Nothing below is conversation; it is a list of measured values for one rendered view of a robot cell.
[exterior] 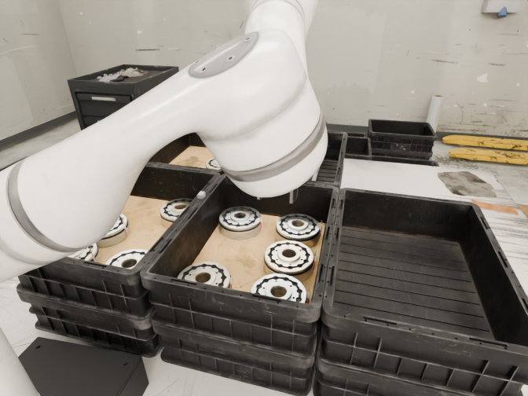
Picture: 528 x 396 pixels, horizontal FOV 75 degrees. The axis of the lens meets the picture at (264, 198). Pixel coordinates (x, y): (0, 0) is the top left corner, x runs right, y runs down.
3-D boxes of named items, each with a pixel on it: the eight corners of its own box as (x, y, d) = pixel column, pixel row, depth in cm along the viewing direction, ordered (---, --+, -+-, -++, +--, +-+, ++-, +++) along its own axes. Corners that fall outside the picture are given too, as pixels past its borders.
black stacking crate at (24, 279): (147, 325, 62) (134, 278, 56) (14, 294, 68) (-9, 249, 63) (224, 211, 95) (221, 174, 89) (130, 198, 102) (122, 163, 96)
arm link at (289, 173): (324, 46, 44) (301, -24, 39) (342, 191, 25) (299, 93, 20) (260, 74, 47) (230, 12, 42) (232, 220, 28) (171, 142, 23)
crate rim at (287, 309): (318, 324, 50) (320, 313, 49) (137, 287, 57) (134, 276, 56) (339, 195, 84) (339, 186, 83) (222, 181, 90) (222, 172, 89)
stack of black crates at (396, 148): (414, 181, 257) (429, 122, 234) (421, 201, 231) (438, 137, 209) (359, 175, 264) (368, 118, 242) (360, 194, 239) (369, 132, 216)
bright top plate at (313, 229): (316, 243, 75) (316, 240, 75) (271, 236, 78) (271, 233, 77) (321, 218, 84) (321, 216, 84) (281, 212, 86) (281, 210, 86)
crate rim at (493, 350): (555, 374, 44) (563, 362, 43) (319, 325, 50) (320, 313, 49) (474, 211, 77) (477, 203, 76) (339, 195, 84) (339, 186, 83)
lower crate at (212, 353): (309, 405, 61) (314, 361, 55) (156, 364, 67) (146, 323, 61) (330, 260, 94) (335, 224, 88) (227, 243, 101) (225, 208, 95)
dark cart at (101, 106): (157, 214, 244) (133, 83, 199) (101, 207, 252) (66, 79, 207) (192, 177, 294) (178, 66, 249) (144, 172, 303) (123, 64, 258)
